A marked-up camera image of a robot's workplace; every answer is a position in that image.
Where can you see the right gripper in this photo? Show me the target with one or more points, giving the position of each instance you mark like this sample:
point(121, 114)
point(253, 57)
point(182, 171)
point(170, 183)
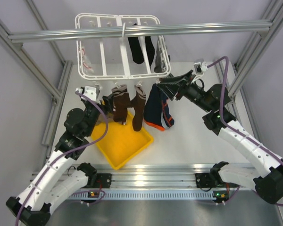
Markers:
point(171, 89)

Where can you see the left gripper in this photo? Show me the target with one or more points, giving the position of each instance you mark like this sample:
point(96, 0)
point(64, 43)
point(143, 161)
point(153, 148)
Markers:
point(108, 100)

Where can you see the brown sock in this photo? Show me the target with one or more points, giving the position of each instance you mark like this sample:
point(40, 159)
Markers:
point(138, 104)
point(121, 102)

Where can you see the white clip drying hanger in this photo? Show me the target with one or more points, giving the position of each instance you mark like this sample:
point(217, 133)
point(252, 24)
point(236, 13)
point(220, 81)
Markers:
point(111, 58)

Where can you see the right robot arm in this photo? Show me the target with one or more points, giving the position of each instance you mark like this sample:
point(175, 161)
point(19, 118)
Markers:
point(266, 177)

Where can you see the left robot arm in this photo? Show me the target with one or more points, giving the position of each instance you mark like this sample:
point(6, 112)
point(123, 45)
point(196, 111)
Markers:
point(35, 205)

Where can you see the grey sock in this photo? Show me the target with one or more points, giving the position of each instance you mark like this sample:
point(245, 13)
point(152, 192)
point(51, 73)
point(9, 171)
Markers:
point(162, 61)

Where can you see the navy orange underwear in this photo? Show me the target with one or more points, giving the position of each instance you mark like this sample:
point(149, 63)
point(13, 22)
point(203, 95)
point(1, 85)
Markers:
point(156, 112)

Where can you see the yellow plastic tray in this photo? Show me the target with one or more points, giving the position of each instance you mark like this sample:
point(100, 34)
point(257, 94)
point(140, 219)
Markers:
point(120, 144)

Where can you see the black sock right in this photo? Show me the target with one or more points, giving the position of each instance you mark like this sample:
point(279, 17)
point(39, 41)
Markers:
point(149, 49)

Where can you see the black sock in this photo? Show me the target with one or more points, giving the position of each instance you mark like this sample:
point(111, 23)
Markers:
point(149, 49)
point(136, 50)

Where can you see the black sock left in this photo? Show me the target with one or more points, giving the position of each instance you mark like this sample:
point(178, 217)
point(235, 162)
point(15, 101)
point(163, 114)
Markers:
point(136, 50)

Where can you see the aluminium crossbar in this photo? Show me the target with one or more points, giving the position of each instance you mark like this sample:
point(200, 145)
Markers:
point(124, 31)

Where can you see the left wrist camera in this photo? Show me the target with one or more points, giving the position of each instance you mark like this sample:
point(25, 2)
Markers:
point(92, 92)

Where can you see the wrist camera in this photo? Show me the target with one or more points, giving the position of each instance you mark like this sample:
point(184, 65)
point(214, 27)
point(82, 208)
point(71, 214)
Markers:
point(200, 67)
point(92, 92)

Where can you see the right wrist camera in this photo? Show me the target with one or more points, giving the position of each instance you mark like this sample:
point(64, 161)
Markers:
point(200, 67)

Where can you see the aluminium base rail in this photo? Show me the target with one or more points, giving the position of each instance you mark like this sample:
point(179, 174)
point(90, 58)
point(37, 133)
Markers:
point(154, 176)

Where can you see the slotted cable duct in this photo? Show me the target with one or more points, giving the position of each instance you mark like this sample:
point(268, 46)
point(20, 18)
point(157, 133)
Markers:
point(153, 195)

